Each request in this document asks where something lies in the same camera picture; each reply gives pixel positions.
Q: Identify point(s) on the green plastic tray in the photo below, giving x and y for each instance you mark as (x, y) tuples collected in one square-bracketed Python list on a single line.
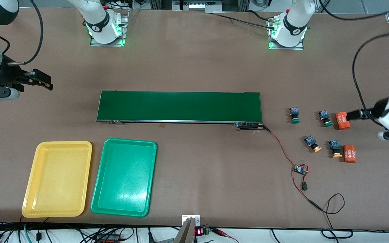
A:
[(123, 199)]

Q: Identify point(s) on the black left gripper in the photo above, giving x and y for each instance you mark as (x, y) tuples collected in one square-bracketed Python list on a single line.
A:
[(375, 110)]

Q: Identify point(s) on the yellow mushroom push button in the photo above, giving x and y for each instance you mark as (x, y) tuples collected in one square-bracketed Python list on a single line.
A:
[(334, 146), (311, 141)]

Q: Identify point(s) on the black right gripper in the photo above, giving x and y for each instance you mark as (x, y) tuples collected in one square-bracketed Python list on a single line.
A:
[(8, 76)]

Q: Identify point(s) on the grey metal bar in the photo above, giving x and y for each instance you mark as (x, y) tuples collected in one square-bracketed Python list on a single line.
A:
[(184, 234)]

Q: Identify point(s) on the aluminium frame rack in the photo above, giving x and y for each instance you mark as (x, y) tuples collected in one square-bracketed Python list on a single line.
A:
[(177, 3)]

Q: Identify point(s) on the red digit display module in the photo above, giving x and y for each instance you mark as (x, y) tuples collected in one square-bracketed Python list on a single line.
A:
[(199, 231)]

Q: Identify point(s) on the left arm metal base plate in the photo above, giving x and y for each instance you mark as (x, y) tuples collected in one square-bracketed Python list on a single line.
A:
[(287, 48)]

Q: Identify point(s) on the silver metal bracket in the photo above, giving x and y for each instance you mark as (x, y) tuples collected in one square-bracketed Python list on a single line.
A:
[(191, 217)]

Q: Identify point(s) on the orange connector block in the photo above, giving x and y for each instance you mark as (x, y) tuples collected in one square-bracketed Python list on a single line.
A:
[(108, 239)]

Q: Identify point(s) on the yellow plastic tray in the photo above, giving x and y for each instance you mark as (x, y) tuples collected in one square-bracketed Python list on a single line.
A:
[(57, 195)]

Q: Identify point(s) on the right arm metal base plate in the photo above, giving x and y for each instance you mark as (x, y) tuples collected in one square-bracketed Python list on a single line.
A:
[(108, 44)]

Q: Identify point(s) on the small controller circuit board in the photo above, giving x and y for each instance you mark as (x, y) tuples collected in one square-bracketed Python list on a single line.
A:
[(300, 169)]

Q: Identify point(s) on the orange printed cylinder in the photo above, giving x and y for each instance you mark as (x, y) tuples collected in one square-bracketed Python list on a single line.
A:
[(349, 153), (343, 121)]

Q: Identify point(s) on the red clip lead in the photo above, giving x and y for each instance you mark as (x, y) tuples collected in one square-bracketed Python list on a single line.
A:
[(221, 232)]

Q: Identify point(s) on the green mushroom push button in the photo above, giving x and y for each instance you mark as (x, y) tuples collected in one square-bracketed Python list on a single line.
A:
[(324, 116), (294, 114)]

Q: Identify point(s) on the green conveyor belt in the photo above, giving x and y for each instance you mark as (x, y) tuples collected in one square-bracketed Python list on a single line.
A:
[(181, 106)]

